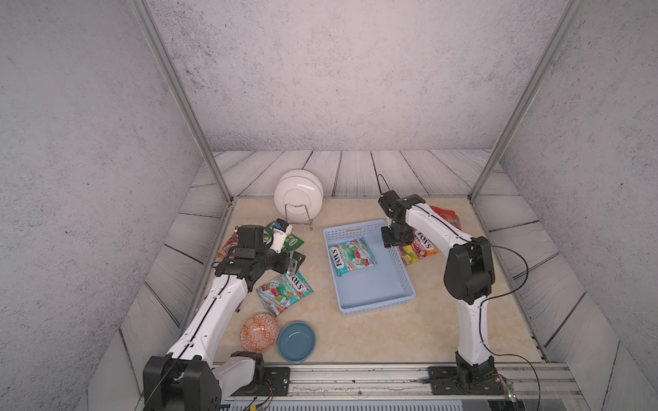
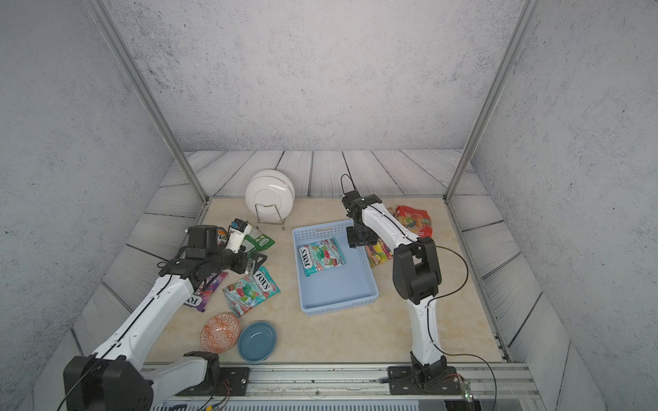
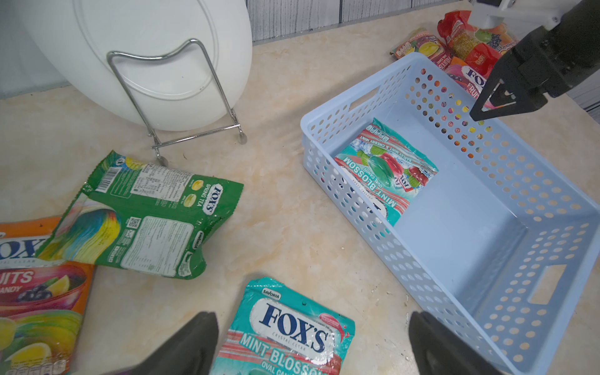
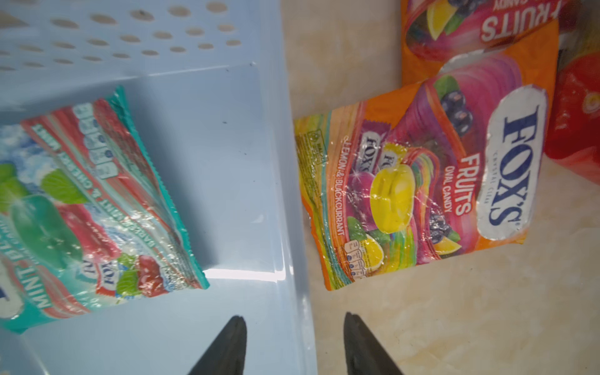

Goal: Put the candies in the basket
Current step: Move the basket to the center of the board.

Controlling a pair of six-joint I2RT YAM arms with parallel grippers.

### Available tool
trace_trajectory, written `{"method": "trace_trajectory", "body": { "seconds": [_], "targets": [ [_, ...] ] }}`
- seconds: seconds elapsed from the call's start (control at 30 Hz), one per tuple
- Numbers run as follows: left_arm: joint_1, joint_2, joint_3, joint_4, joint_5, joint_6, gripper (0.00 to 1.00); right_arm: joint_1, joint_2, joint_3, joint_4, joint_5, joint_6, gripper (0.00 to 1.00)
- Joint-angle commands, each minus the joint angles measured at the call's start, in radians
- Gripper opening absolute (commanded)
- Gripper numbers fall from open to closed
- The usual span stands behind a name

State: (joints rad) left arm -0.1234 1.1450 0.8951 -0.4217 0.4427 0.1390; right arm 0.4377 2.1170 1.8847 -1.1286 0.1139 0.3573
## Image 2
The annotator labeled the green Fox's spring tea bag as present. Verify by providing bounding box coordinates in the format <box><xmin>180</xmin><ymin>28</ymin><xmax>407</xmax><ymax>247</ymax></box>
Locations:
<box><xmin>243</xmin><ymin>229</ymin><xmax>275</xmax><ymax>253</ymax></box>

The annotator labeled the orange Fox's fruits bag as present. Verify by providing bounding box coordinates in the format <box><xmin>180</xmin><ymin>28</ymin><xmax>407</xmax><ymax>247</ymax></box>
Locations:
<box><xmin>364</xmin><ymin>241</ymin><xmax>393</xmax><ymax>267</ymax></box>

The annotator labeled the teal Fox's mint bag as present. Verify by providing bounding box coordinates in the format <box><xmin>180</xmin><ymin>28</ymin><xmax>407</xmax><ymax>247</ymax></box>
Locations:
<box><xmin>223</xmin><ymin>267</ymin><xmax>280</xmax><ymax>318</ymax></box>
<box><xmin>298</xmin><ymin>237</ymin><xmax>346</xmax><ymax>277</ymax></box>

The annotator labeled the light blue plastic basket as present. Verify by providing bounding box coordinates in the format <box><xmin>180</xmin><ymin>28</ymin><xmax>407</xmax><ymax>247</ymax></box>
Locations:
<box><xmin>292</xmin><ymin>219</ymin><xmax>379</xmax><ymax>316</ymax></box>

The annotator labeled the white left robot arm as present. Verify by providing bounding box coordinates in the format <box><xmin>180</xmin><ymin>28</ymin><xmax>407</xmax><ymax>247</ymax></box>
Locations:
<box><xmin>60</xmin><ymin>248</ymin><xmax>267</xmax><ymax>410</ymax></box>

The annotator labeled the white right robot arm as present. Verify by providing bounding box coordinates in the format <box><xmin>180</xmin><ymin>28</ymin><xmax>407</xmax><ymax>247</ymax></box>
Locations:
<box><xmin>342</xmin><ymin>190</ymin><xmax>454</xmax><ymax>389</ymax></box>

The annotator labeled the purple Fox's candy bag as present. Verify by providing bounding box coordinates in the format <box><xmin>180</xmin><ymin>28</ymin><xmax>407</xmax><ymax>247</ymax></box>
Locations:
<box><xmin>184</xmin><ymin>272</ymin><xmax>229</xmax><ymax>313</ymax></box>

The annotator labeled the red Lot 100 candy bag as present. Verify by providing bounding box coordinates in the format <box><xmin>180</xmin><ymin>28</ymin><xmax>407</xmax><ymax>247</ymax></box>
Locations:
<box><xmin>394</xmin><ymin>205</ymin><xmax>433</xmax><ymax>237</ymax></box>

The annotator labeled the white plate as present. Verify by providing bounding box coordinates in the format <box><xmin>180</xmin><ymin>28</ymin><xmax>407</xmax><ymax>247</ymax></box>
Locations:
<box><xmin>245</xmin><ymin>170</ymin><xmax>296</xmax><ymax>219</ymax></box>

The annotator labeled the orange patterned bowl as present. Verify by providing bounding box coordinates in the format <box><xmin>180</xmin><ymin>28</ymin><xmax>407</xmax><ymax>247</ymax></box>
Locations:
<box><xmin>200</xmin><ymin>313</ymin><xmax>242</xmax><ymax>354</ymax></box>

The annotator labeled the blue ceramic bowl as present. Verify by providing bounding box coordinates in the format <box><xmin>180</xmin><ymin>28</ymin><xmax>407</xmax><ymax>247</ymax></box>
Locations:
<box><xmin>237</xmin><ymin>321</ymin><xmax>278</xmax><ymax>363</ymax></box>

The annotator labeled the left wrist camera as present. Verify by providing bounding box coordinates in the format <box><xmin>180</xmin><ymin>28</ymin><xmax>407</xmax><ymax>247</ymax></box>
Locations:
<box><xmin>187</xmin><ymin>219</ymin><xmax>253</xmax><ymax>258</ymax></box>

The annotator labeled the wire plate stand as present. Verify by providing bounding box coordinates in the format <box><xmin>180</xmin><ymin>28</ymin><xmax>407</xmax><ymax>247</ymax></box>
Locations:
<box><xmin>255</xmin><ymin>204</ymin><xmax>285</xmax><ymax>229</ymax></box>

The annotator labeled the orange Fox's bag left wall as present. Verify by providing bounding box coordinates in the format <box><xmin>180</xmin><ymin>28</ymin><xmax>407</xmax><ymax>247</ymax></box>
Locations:
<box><xmin>217</xmin><ymin>227</ymin><xmax>228</xmax><ymax>245</ymax></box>

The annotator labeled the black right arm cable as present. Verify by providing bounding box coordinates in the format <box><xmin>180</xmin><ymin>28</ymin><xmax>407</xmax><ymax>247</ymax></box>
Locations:
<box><xmin>425</xmin><ymin>244</ymin><xmax>499</xmax><ymax>411</ymax></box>

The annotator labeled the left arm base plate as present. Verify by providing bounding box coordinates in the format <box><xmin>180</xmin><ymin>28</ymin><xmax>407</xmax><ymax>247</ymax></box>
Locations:
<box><xmin>176</xmin><ymin>366</ymin><xmax>250</xmax><ymax>398</ymax></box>

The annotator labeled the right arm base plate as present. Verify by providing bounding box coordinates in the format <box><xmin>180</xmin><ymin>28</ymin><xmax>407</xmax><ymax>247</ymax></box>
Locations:
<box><xmin>383</xmin><ymin>366</ymin><xmax>463</xmax><ymax>396</ymax></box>

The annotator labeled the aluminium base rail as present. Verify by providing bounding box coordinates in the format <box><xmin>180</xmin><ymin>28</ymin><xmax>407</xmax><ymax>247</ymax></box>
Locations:
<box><xmin>92</xmin><ymin>362</ymin><xmax>546</xmax><ymax>411</ymax></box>

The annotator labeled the left aluminium corner post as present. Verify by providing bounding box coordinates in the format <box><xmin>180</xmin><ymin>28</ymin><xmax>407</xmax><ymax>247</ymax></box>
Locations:
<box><xmin>84</xmin><ymin>0</ymin><xmax>210</xmax><ymax>205</ymax></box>

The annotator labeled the aluminium corner post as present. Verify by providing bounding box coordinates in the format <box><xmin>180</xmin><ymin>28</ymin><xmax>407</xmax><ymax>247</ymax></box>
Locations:
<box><xmin>84</xmin><ymin>0</ymin><xmax>210</xmax><ymax>205</ymax></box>
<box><xmin>444</xmin><ymin>0</ymin><xmax>541</xmax><ymax>204</ymax></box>

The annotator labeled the right aluminium corner post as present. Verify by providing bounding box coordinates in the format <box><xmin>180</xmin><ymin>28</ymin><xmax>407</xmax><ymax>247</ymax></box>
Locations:
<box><xmin>444</xmin><ymin>0</ymin><xmax>541</xmax><ymax>204</ymax></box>

